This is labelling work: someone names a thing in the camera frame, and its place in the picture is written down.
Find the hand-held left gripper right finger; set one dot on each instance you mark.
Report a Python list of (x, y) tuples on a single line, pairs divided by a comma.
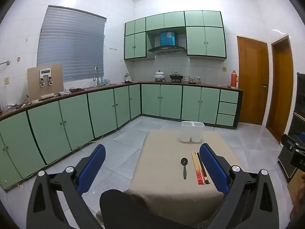
[(214, 169)]

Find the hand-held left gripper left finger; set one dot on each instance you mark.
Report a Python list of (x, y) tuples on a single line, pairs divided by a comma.
[(91, 169)]

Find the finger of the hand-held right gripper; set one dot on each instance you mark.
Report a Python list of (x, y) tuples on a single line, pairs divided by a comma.
[(288, 142)]

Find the bundle of chopsticks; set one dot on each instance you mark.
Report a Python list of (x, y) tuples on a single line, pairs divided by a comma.
[(205, 174)]

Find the black chopstick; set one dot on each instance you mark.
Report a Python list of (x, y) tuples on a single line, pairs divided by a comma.
[(202, 169)]

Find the red-ended bamboo chopstick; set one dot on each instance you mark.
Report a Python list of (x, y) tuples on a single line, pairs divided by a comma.
[(195, 168), (198, 168)]

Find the black spoon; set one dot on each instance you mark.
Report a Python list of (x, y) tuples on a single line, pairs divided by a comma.
[(184, 165)]

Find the white plastic utensil holder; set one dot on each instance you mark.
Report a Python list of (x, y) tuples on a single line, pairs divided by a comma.
[(191, 132)]

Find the person's right hand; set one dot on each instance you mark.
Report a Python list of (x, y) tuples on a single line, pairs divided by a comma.
[(299, 195)]

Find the black floor box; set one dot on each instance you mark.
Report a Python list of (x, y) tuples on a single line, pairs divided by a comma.
[(284, 167)]

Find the black glass-front cabinet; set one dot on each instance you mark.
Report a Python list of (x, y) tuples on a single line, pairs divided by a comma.
[(297, 105)]

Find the table with beige cloth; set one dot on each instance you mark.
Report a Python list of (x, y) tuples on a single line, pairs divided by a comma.
[(166, 162)]

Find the green base cabinet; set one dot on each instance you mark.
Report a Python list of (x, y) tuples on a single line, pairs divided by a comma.
[(71, 121)]

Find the plain wooden door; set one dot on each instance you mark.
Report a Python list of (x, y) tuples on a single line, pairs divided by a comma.
[(281, 88)]

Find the grey rag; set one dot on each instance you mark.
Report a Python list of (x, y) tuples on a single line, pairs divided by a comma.
[(64, 92)]

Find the red thermos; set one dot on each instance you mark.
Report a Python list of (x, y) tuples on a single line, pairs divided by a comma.
[(234, 80)]

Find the bottles beside faucet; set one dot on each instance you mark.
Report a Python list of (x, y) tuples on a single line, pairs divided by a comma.
[(105, 81)]

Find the glass bowls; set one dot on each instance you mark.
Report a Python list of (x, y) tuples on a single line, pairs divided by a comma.
[(197, 79)]

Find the stack of white bowls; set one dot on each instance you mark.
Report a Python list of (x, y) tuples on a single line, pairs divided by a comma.
[(186, 78)]

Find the metal faucet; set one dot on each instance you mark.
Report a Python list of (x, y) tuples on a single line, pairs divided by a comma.
[(96, 72)]

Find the white kettle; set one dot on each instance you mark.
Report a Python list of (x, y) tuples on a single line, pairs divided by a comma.
[(127, 77)]

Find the black wok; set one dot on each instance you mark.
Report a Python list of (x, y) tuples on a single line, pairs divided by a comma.
[(176, 77)]

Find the cardboard panel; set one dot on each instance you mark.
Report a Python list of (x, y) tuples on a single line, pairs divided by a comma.
[(32, 85)]

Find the white device on cardboard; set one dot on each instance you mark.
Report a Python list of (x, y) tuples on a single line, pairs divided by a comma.
[(45, 72)]

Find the white cooking pot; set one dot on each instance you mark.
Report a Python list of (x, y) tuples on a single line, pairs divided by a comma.
[(159, 74)]

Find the grey window blind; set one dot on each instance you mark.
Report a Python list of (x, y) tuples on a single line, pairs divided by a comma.
[(71, 45)]

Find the black range hood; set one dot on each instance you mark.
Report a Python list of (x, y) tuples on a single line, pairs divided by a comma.
[(166, 49)]

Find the metal towel bar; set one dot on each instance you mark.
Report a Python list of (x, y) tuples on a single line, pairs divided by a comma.
[(6, 62)]

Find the blue-filmed hood chimney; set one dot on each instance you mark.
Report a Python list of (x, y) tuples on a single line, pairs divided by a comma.
[(168, 38)]

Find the beige wall socket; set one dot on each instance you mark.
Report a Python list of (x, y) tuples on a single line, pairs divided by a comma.
[(6, 80)]

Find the green wall cabinet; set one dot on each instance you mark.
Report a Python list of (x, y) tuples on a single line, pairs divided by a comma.
[(205, 40)]

